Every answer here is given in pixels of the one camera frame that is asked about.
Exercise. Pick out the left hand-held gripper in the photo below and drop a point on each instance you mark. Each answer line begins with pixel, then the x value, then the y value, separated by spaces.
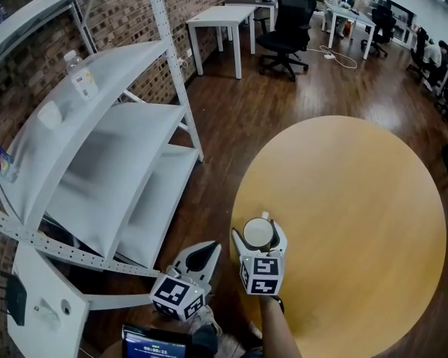
pixel 175 297

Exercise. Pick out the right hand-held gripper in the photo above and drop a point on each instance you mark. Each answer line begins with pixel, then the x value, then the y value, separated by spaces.
pixel 263 274

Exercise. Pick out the white mug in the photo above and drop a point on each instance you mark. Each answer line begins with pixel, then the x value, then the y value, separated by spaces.
pixel 257 233

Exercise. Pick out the person's left forearm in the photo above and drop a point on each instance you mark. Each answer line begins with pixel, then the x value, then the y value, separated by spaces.
pixel 112 351

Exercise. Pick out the person's right forearm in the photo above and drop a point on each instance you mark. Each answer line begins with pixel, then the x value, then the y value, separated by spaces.
pixel 278 330

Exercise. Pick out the white sneaker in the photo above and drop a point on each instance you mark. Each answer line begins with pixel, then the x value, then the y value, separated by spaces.
pixel 207 317

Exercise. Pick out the person's dark trousers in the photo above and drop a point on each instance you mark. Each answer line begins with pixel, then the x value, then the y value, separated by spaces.
pixel 224 345

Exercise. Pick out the round wooden table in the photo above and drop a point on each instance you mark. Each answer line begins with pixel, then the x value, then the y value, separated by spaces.
pixel 351 218

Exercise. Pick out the black screen device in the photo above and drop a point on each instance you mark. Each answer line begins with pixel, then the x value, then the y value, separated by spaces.
pixel 155 345

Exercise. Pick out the white metal shelf rack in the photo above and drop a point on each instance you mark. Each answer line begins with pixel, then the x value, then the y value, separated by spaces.
pixel 108 155

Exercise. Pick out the white corner desk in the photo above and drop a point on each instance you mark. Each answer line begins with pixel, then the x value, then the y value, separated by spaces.
pixel 45 330

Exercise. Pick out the black mesh holder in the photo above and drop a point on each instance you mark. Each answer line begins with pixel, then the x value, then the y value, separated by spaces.
pixel 15 297

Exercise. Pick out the white power strip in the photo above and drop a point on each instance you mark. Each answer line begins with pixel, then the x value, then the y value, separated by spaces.
pixel 329 55

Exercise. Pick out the small white cup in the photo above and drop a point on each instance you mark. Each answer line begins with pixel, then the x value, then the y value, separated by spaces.
pixel 49 115

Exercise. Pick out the clear bottle white label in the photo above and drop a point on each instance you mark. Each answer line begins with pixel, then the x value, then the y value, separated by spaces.
pixel 83 78

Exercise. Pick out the small white desk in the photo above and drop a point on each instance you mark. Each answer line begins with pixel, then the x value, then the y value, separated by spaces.
pixel 220 17

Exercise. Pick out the dark wooden desk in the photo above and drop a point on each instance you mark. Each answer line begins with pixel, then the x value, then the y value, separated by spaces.
pixel 246 0

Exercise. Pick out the long white desk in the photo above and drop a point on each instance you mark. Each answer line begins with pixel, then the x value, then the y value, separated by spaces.
pixel 351 15

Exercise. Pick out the wide wall window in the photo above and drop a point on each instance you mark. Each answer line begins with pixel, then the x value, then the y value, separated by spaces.
pixel 395 9

